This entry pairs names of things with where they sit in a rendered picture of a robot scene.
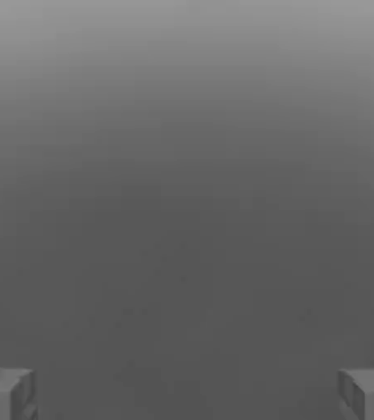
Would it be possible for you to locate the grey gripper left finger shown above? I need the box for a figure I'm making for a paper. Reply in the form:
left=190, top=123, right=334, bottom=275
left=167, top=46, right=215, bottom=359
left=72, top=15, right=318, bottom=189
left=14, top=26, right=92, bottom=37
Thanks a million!
left=0, top=367, right=39, bottom=420

